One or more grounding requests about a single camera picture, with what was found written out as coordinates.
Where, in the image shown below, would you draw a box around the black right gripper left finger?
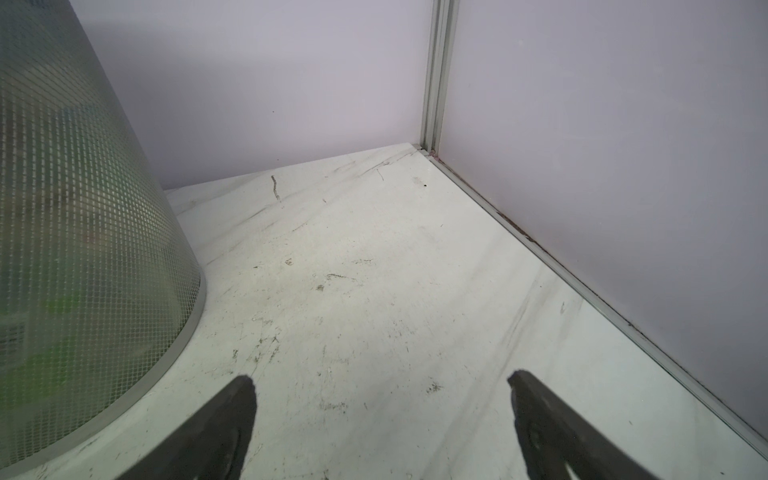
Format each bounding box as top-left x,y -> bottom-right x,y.
120,375 -> 257,480

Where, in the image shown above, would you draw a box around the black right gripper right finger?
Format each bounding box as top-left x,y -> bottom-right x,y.
508,370 -> 654,479

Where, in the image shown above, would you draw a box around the grey mesh waste bin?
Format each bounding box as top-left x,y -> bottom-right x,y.
1,1 -> 205,478

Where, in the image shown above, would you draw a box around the aluminium frame profiles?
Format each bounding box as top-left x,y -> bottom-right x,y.
422,1 -> 767,452

